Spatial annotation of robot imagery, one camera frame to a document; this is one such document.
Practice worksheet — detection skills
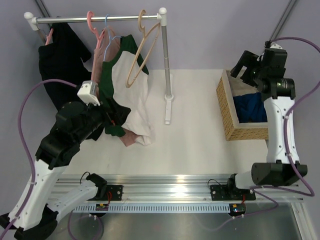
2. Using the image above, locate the wooden hanger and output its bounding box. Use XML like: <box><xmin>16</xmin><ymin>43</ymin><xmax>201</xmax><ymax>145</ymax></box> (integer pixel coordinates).
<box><xmin>124</xmin><ymin>9</ymin><xmax>162</xmax><ymax>89</ymax></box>

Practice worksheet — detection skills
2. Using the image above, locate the blue t shirt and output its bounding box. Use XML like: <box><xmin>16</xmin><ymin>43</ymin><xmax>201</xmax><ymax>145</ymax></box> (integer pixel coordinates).
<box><xmin>233</xmin><ymin>92</ymin><xmax>268</xmax><ymax>123</ymax></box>

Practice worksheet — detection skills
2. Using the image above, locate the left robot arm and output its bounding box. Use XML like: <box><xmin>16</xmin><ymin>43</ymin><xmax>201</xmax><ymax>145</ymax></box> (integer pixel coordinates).
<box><xmin>0</xmin><ymin>101</ymin><xmax>123</xmax><ymax>240</ymax></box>

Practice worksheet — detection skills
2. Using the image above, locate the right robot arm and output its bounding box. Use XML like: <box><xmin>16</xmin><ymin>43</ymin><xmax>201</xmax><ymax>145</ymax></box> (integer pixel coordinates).
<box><xmin>226</xmin><ymin>47</ymin><xmax>308</xmax><ymax>199</ymax></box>

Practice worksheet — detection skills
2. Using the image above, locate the green and white shirt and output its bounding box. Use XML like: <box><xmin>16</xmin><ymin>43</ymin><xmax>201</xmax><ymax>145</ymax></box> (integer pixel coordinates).
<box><xmin>98</xmin><ymin>34</ymin><xmax>153</xmax><ymax>146</ymax></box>

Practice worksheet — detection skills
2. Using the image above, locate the pink shirt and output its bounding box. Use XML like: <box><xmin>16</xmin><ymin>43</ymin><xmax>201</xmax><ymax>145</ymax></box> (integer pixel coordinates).
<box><xmin>88</xmin><ymin>26</ymin><xmax>138</xmax><ymax>147</ymax></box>

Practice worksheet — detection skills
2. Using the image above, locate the black t shirt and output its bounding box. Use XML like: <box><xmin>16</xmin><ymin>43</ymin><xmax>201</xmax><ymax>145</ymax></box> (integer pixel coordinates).
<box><xmin>37</xmin><ymin>16</ymin><xmax>103</xmax><ymax>141</ymax></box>

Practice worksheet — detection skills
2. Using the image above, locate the pink hanger under black shirt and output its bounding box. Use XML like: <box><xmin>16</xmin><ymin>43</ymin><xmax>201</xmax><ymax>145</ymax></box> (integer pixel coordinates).
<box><xmin>45</xmin><ymin>27</ymin><xmax>54</xmax><ymax>46</ymax></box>

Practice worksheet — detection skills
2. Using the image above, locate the wicker basket with liner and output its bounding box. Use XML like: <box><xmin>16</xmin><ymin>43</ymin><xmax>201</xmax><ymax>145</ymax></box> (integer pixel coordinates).
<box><xmin>216</xmin><ymin>69</ymin><xmax>269</xmax><ymax>141</ymax></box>

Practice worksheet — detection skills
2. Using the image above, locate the metal clothes rack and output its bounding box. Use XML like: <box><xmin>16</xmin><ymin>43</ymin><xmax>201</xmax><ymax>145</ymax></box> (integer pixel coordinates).
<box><xmin>24</xmin><ymin>7</ymin><xmax>174</xmax><ymax>125</ymax></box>

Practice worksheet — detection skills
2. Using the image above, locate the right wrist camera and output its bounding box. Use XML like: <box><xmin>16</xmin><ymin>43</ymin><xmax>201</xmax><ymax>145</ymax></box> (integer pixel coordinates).
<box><xmin>264</xmin><ymin>41</ymin><xmax>283</xmax><ymax>50</ymax></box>

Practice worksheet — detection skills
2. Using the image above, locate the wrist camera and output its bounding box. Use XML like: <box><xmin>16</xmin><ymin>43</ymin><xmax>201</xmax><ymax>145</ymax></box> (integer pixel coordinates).
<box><xmin>77</xmin><ymin>80</ymin><xmax>101</xmax><ymax>106</ymax></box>
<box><xmin>264</xmin><ymin>41</ymin><xmax>283</xmax><ymax>50</ymax></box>

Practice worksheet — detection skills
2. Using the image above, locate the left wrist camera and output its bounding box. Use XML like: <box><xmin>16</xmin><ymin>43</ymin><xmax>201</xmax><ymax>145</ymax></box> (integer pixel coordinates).
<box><xmin>77</xmin><ymin>80</ymin><xmax>101</xmax><ymax>106</ymax></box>

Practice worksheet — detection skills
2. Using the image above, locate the light blue wire hanger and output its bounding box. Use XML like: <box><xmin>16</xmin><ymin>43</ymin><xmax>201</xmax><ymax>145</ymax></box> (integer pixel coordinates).
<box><xmin>103</xmin><ymin>14</ymin><xmax>121</xmax><ymax>60</ymax></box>

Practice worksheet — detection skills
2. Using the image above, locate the aluminium mounting rail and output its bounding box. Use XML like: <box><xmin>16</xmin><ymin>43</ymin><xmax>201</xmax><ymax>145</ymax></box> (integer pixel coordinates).
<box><xmin>49</xmin><ymin>174</ymin><xmax>306</xmax><ymax>203</ymax></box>

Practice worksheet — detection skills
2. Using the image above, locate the slotted cable duct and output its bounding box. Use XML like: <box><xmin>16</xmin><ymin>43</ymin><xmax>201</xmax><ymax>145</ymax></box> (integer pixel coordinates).
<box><xmin>73</xmin><ymin>203</ymin><xmax>231</xmax><ymax>214</ymax></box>

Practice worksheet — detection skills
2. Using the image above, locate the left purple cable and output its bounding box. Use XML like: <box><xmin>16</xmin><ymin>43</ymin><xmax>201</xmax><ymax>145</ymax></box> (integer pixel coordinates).
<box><xmin>0</xmin><ymin>79</ymin><xmax>81</xmax><ymax>231</ymax></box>

